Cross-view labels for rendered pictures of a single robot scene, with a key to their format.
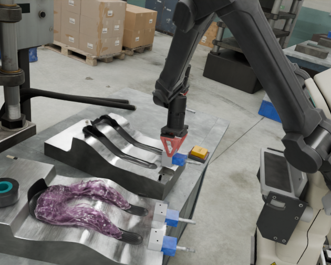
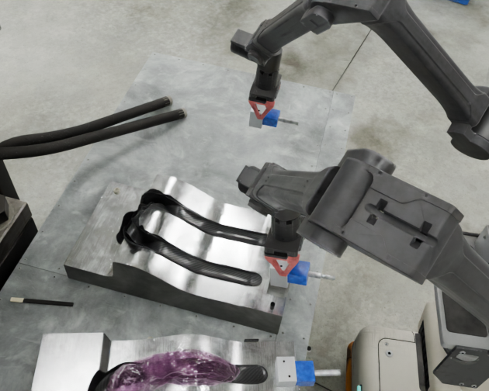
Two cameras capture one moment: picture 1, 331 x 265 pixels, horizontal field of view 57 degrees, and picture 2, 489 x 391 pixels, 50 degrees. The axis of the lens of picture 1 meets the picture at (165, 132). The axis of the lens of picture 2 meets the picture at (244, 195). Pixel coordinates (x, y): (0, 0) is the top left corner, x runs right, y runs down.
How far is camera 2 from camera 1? 0.51 m
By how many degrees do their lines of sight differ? 23
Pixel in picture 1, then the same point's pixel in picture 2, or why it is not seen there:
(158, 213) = (286, 380)
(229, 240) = (365, 260)
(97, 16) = not seen: outside the picture
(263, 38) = (471, 288)
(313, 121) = not seen: outside the picture
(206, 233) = (328, 257)
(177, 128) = (292, 240)
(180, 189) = (301, 290)
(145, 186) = (249, 316)
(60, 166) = (102, 296)
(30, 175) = (75, 368)
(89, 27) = not seen: outside the picture
